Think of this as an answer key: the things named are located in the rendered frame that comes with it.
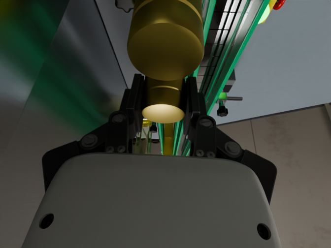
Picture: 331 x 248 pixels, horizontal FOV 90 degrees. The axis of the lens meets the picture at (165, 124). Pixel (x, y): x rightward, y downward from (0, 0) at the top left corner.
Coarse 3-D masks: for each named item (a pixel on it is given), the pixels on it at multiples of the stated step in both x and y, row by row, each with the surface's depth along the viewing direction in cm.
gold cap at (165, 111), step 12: (144, 84) 13; (156, 84) 12; (168, 84) 12; (180, 84) 12; (144, 96) 12; (156, 96) 11; (168, 96) 11; (180, 96) 12; (144, 108) 12; (156, 108) 12; (168, 108) 12; (180, 108) 12; (156, 120) 14; (168, 120) 13
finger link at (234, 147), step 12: (192, 84) 12; (192, 96) 12; (192, 108) 11; (204, 108) 12; (192, 120) 11; (192, 132) 11; (216, 132) 11; (216, 144) 10; (228, 144) 10; (228, 156) 10
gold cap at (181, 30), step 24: (144, 0) 7; (168, 0) 6; (192, 0) 7; (144, 24) 6; (168, 24) 6; (192, 24) 6; (144, 48) 7; (168, 48) 7; (192, 48) 7; (144, 72) 8; (168, 72) 8; (192, 72) 8
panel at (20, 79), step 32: (0, 0) 12; (32, 0) 14; (64, 0) 19; (0, 32) 12; (32, 32) 15; (0, 64) 12; (32, 64) 15; (0, 96) 12; (0, 128) 12; (0, 160) 12
